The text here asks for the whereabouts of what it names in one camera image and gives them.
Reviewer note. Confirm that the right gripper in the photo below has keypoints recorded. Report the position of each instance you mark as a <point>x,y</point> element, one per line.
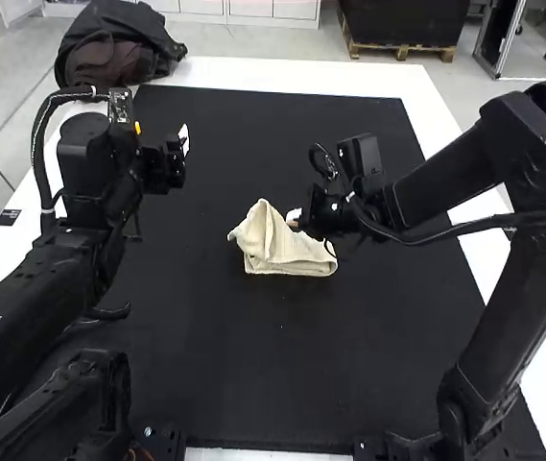
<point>327,211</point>

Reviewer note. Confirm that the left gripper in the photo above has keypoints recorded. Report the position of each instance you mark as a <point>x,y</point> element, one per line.
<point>164,168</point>

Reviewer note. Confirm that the pale towel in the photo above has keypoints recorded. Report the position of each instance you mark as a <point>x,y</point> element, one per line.
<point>282,252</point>

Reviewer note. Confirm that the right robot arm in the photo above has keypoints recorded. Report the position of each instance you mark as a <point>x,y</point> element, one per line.
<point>517,201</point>

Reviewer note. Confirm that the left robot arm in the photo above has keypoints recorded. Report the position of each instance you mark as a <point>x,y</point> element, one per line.
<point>37,298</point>

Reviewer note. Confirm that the black jacket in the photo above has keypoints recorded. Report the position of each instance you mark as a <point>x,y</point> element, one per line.
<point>109,43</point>

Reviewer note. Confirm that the black mat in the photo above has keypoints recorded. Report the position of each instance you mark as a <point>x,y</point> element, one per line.
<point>263,346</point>

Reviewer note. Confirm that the grey cupboard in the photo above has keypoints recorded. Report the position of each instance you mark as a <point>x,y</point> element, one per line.
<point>234,9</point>

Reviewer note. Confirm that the wooden pallet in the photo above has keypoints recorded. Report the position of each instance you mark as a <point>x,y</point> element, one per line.
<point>399,50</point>

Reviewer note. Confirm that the black crate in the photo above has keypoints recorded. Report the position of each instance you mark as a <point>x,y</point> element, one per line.
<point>402,21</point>

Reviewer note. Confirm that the black flight case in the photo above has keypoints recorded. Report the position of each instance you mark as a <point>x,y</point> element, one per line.
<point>495,33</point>

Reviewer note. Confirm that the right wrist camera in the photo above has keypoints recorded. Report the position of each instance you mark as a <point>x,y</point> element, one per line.
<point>361,153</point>

